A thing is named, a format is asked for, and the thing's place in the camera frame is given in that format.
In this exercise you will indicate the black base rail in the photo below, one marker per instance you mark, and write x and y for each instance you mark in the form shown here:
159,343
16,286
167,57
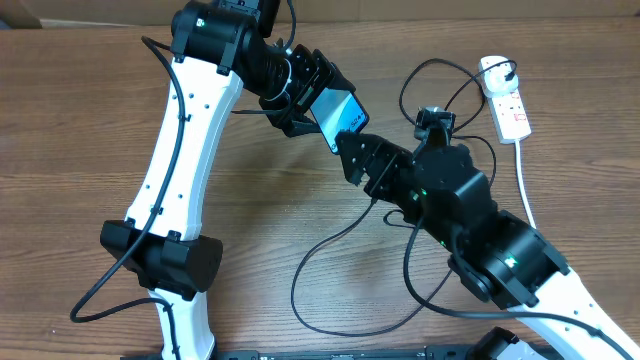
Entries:
426,353

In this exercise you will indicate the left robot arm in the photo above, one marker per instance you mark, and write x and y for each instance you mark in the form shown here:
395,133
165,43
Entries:
219,50

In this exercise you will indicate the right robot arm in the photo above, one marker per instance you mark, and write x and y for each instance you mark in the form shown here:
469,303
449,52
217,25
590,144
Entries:
498,257

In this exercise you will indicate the white USB charger plug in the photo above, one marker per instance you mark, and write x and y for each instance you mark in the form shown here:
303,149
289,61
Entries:
496,70

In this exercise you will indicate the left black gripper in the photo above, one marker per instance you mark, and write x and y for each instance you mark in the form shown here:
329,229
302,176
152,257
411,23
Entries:
317,73

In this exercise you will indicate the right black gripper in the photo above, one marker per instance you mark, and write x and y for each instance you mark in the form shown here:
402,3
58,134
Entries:
396,160

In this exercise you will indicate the Samsung Galaxy smartphone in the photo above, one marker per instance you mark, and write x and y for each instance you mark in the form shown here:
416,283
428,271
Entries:
338,111

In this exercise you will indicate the white power strip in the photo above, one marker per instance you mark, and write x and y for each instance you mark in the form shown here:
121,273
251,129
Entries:
509,116

